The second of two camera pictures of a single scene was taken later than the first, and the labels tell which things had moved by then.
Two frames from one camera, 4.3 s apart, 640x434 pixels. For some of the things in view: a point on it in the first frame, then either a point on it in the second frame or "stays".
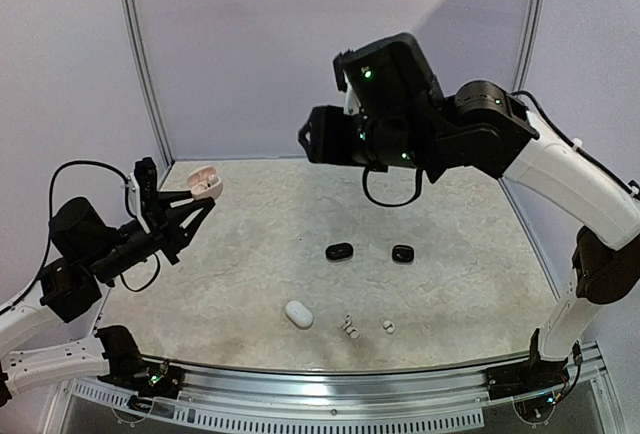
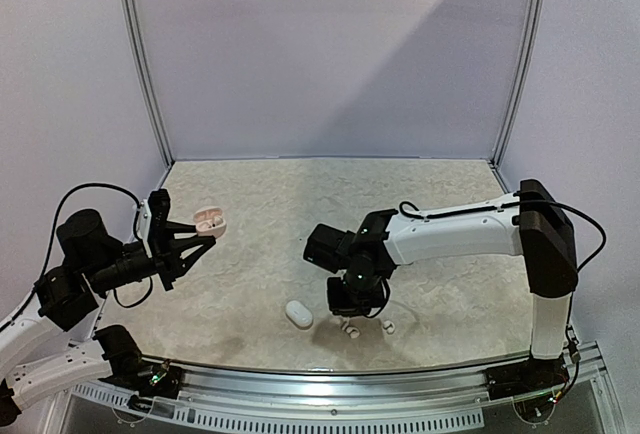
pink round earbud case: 204,182 → 210,221
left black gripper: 170,228 → 167,259
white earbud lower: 354,332 stays
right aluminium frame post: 531,23 stays
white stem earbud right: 389,326 stays
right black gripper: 329,135 → 347,304
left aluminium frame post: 139,52 stays
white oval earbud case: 298,314 stays
